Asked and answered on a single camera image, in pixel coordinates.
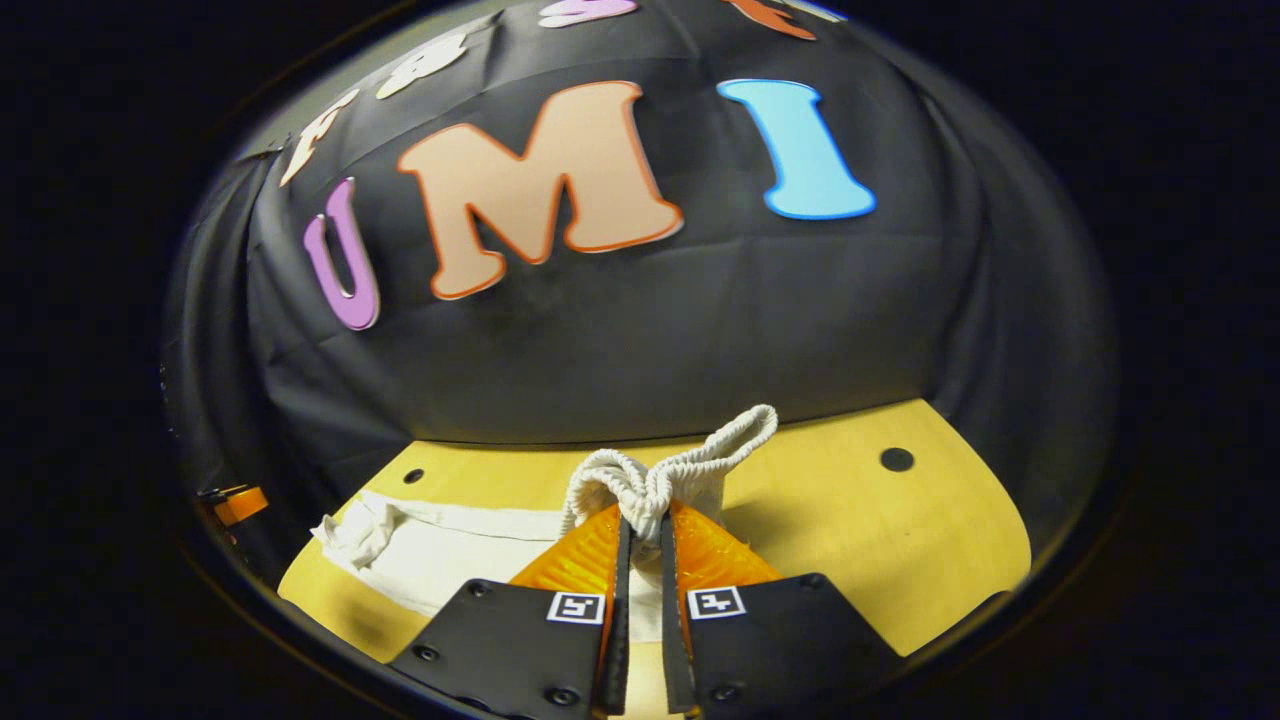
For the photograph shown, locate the white jeans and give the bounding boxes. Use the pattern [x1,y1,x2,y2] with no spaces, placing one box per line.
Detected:
[312,404,779,641]

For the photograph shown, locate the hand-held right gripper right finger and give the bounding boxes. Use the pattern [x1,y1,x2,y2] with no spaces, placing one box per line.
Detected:
[660,500,906,719]

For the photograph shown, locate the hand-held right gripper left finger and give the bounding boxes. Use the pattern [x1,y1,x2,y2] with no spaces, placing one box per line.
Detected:
[388,503,633,719]

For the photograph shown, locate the black backdrop cloth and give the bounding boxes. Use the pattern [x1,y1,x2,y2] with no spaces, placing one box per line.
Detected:
[160,0,1116,581]

